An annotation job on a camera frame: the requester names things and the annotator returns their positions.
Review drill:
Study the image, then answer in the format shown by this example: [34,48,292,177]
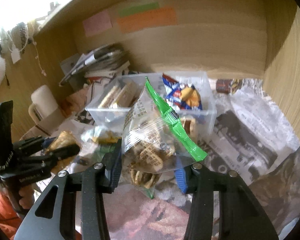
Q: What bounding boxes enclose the clear bag brown pastries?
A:
[43,131,81,175]

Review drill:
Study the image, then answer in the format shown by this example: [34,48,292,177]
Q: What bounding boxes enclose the purple label cracker pack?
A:
[98,85,121,108]

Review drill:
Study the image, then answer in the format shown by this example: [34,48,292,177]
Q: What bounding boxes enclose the gold barcode cracker pack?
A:
[110,81,138,109]

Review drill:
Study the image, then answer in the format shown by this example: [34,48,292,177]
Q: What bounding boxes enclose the green zip bag of snacks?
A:
[122,92,207,199]

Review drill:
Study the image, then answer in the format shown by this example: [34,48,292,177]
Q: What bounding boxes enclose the blue biscuit snack packet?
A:
[162,74,203,111]

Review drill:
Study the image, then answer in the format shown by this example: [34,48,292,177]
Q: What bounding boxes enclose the person's hand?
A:
[0,185,34,218]

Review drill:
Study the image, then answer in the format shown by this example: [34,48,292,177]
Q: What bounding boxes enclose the white cushioned chair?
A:
[28,85,65,135]

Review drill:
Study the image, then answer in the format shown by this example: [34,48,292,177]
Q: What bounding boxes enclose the green foil snack packet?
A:
[90,144,116,163]

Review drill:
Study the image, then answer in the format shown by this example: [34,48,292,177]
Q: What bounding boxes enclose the yellow silver snack packet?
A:
[81,126,122,144]

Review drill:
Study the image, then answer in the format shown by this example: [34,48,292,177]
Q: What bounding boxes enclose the newspaper sheet covering table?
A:
[20,77,300,240]

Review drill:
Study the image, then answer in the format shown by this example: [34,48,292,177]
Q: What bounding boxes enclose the stack of magazines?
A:
[59,43,128,87]

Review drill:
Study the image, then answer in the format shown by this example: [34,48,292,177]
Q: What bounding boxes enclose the hanging round ornament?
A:
[11,22,29,54]

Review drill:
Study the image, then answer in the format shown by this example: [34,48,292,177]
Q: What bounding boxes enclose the clear plastic storage bin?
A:
[85,72,217,138]

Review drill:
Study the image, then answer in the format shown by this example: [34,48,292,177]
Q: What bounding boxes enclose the pink sticky note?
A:
[82,10,113,37]

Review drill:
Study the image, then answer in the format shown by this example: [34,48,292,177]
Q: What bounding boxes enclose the green sticky note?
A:
[118,2,160,17]

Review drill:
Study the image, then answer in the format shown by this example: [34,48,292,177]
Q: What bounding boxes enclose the orange sticky note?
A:
[117,7,178,34]

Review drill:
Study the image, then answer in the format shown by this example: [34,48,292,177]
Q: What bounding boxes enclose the hanging string with tag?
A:
[31,37,47,77]

